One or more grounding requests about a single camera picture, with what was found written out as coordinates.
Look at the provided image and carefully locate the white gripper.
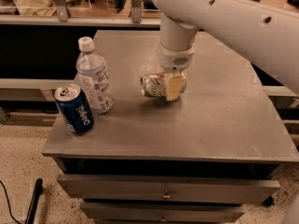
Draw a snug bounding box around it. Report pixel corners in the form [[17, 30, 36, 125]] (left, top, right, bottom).
[[157, 44, 194, 101]]

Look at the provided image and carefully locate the green white 7up can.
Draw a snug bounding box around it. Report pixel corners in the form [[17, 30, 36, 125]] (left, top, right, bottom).
[[140, 72, 166, 99]]

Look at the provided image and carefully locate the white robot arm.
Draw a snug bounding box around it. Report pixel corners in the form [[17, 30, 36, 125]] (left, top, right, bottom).
[[152, 0, 299, 94]]

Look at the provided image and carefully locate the blue Pepsi can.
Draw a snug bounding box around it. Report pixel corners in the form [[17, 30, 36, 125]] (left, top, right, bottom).
[[54, 84, 94, 134]]

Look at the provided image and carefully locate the grey cabinet with drawers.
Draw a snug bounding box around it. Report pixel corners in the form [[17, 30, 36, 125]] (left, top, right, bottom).
[[43, 31, 298, 210]]

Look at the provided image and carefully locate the clear plastic water bottle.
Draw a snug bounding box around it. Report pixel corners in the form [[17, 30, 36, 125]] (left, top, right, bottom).
[[76, 36, 113, 113]]

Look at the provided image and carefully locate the upper grey drawer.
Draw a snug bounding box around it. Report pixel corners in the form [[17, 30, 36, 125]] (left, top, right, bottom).
[[57, 175, 279, 204]]

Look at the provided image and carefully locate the grey drawer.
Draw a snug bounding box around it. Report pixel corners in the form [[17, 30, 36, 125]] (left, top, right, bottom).
[[57, 175, 279, 204], [80, 203, 244, 223]]

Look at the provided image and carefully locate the metal railing with brackets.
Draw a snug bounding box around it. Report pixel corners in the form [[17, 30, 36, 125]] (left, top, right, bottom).
[[0, 0, 265, 28]]

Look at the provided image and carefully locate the lower grey drawer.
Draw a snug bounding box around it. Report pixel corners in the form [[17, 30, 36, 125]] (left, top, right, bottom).
[[80, 203, 244, 223]]

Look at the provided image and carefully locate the black pole on floor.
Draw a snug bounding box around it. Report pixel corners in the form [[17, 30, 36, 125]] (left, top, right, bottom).
[[25, 178, 43, 224]]

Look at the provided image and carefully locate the black cable on floor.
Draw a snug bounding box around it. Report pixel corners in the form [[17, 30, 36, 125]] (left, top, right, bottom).
[[0, 179, 22, 224]]

